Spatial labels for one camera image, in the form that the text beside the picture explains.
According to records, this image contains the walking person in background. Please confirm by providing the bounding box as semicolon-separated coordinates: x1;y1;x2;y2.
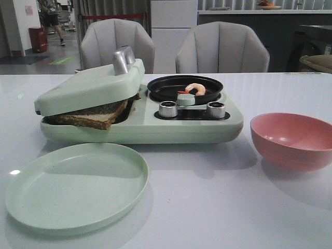
38;0;65;47

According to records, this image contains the mint green breakfast maker lid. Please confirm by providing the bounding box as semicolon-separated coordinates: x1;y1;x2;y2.
34;47;145;117

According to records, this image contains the white bread slice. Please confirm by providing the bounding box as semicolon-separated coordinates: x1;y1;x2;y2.
43;99;128;130
128;92;141;101

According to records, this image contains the right silver control knob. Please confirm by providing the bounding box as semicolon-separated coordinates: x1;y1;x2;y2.
206;102;226;119

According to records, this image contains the dark floor mat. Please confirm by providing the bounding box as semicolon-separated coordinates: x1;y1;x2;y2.
1;56;49;65

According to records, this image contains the red barrier tape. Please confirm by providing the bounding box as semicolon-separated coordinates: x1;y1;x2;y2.
81;12;145;20

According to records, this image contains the orange cooked shrimp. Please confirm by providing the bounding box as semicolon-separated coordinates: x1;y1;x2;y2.
177;83;206;96

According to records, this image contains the mint green round plate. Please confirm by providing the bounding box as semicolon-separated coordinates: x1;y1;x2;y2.
5;143;149;236

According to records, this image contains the fruit plate on counter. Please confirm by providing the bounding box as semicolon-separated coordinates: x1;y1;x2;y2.
257;0;281;10

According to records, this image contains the white refrigerator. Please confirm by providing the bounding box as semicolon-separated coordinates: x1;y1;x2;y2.
150;1;198;74

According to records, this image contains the left grey upholstered chair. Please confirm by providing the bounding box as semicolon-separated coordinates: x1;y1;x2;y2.
80;19;155;74

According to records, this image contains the dark counter with white top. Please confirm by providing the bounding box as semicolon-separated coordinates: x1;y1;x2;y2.
198;10;331;72

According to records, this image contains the silver control knob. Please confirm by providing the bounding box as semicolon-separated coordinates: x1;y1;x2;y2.
158;101;177;118
206;102;226;119

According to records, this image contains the black round frying pan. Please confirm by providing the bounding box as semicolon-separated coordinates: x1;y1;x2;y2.
147;74;224;105

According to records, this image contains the grey upholstered chair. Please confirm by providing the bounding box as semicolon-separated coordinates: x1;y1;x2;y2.
80;19;155;74
175;21;270;74

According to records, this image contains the left silver control knob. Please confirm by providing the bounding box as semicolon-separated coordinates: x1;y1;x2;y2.
158;101;177;118

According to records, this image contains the red trash bin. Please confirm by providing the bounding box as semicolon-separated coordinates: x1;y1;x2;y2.
29;27;47;53

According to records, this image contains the right grey upholstered chair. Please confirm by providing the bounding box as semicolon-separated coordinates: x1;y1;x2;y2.
175;21;270;74

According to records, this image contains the mint green breakfast maker base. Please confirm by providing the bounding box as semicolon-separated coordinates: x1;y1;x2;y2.
40;84;243;144

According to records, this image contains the pink plastic bowl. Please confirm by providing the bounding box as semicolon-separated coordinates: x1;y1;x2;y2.
250;113;331;172

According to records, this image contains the beige cushion at right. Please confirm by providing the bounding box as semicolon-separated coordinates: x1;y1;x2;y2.
299;54;332;74

